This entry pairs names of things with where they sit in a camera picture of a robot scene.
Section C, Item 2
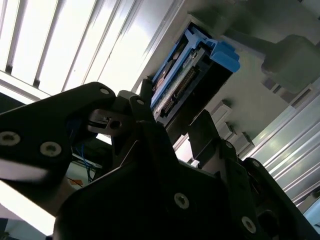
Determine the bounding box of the hard disk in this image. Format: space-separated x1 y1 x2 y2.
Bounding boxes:
149 21 241 126

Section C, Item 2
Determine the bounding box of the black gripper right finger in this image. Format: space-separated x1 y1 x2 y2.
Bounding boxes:
187 109 320 240

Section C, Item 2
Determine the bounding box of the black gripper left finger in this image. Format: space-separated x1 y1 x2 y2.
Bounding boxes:
0 77 181 183

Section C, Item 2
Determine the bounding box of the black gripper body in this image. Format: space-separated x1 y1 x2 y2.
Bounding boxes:
53 161 263 240

